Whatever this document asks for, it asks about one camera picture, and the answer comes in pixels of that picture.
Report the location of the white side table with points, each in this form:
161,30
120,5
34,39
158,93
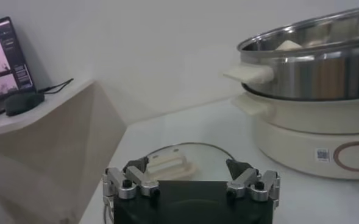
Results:
30,118

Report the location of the open black laptop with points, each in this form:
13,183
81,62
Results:
2,67

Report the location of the cream electric cooker base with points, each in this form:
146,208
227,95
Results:
289,137

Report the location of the black computer mouse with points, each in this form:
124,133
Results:
23,103

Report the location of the stainless steel steamer pot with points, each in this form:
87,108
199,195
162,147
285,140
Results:
304,76

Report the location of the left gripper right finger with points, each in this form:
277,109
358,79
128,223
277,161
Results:
246,179

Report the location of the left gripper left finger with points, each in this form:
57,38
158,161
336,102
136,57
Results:
136,178

